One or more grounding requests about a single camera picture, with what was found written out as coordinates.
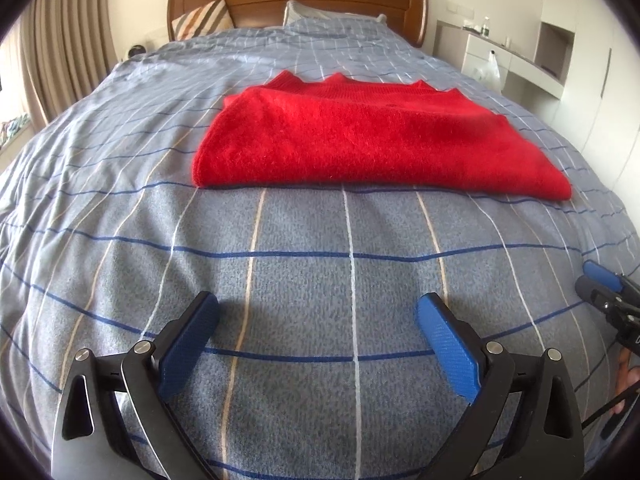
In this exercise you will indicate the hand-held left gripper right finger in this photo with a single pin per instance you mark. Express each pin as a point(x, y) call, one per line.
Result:
point(447, 345)

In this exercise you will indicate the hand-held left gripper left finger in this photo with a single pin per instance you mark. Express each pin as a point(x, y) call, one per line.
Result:
point(187, 345)

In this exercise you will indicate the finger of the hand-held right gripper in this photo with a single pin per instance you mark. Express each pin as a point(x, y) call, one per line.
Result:
point(587, 290)
point(602, 275)

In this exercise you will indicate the red knit sweater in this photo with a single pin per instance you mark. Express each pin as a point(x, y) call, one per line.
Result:
point(370, 135)

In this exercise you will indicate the pile of colourful clothes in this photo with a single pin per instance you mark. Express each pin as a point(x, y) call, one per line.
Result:
point(11, 127)

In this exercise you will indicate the person's right hand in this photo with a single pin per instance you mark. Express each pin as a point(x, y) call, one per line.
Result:
point(629, 380)

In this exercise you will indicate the grey plaid duvet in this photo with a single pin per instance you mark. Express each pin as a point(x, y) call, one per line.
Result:
point(300, 285)

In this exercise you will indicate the white wardrobe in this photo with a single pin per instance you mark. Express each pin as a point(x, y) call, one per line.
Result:
point(605, 60)

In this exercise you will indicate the clear plastic bag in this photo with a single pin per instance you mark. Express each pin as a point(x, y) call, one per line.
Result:
point(491, 67)

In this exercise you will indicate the white desk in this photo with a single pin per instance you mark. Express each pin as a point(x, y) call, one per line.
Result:
point(505, 55)

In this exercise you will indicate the small dark bottle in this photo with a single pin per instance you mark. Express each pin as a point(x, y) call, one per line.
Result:
point(484, 27)

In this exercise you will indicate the small black round device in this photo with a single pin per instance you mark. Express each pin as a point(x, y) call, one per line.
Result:
point(136, 50)

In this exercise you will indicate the beige curtain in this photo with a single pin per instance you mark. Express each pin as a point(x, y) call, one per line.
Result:
point(70, 45)

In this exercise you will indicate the striped pillow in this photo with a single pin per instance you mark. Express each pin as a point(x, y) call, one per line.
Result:
point(202, 22)

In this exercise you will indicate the grey pillow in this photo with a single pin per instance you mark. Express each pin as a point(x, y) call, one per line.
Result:
point(325, 12)

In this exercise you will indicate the wooden headboard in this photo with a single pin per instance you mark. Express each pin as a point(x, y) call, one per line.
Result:
point(300, 2)

